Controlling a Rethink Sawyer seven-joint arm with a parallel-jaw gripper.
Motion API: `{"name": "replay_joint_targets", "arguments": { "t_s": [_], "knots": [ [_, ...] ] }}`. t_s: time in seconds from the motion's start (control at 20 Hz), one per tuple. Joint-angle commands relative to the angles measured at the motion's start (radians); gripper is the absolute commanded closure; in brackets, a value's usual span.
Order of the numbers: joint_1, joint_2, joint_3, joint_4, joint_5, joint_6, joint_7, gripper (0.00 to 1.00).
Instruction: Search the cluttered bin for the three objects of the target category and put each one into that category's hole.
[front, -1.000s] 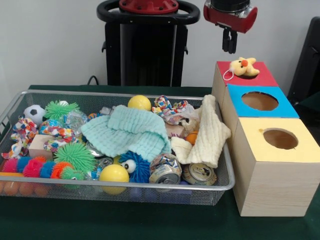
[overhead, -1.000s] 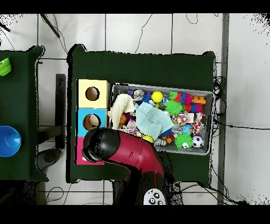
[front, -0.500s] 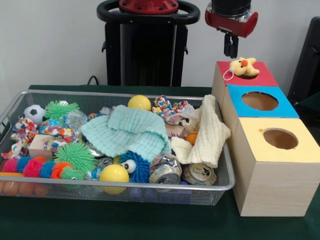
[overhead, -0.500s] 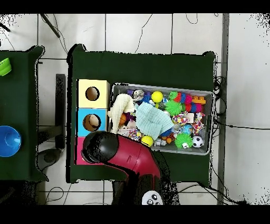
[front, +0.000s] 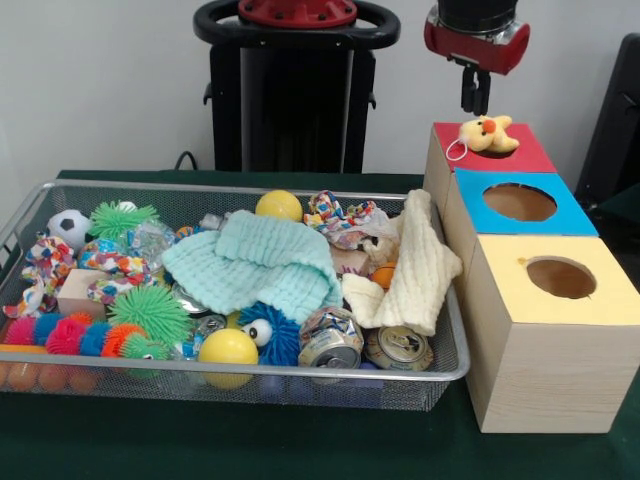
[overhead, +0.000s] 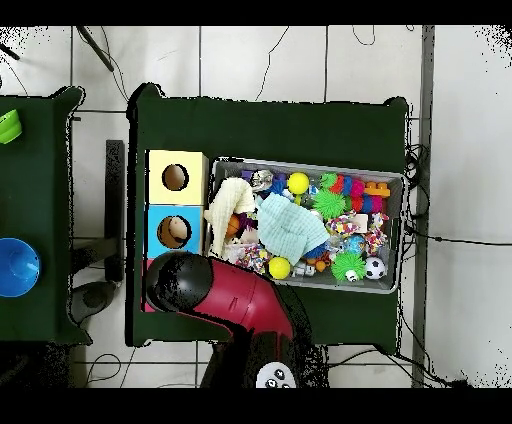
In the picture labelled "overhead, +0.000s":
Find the cream knit cloth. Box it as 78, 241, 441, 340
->
203, 176, 258, 259

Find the light blue knit cloth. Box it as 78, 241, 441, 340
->
257, 193, 332, 266

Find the wooden box with three holes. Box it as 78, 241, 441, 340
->
140, 149, 210, 314

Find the clear mesh bin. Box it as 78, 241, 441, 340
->
203, 156, 408, 296

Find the yellow ball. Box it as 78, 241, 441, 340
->
268, 256, 292, 280
286, 171, 311, 196

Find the plain green spiky ball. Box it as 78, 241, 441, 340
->
312, 188, 347, 220

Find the dark green table cloth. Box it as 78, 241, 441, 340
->
125, 82, 410, 348

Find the rainbow spiky caterpillar toy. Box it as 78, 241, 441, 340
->
320, 172, 384, 214

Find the green spiky eyed ball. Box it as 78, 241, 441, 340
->
330, 251, 367, 283

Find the small soccer ball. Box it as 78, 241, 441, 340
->
364, 256, 388, 280

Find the black upright panel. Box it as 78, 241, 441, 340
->
104, 139, 126, 283

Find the grey round base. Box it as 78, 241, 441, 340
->
69, 279, 118, 325

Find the green covered side table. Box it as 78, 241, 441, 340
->
0, 86, 93, 346

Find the black tripod leg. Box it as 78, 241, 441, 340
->
75, 25, 116, 73
0, 41, 21, 62

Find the blue bowl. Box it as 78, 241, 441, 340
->
0, 237, 42, 298

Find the green cup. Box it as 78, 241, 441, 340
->
0, 108, 24, 145

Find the black cable bundle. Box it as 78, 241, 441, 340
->
403, 142, 431, 219

